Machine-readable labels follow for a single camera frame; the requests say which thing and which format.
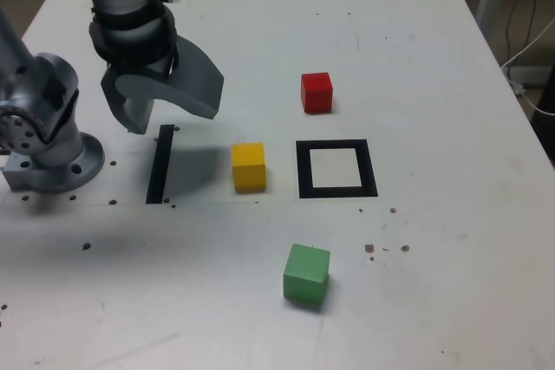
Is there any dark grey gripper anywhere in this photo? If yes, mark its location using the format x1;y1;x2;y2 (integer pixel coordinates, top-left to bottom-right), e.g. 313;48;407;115
101;36;225;135

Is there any yellow cube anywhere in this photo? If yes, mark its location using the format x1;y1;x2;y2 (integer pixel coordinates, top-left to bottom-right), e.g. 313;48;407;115
231;141;267;193

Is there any red cube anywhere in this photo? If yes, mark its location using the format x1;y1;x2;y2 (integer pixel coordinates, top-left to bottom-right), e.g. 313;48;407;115
300;72;334;114

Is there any green cube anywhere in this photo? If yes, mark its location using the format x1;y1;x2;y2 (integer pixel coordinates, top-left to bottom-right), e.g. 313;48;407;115
283;243;332;305

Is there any black tape square outline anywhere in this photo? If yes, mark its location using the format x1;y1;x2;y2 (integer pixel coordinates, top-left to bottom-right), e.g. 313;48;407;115
296;139;379;199

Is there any black tape strip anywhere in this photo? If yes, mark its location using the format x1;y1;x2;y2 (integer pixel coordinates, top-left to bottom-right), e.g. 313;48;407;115
145;124;175;205

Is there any beige box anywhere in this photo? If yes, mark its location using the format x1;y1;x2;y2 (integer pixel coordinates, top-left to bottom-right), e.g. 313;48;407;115
506;64;555;88

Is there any white cable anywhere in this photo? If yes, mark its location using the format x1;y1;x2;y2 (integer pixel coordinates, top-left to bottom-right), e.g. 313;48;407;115
501;17;555;116

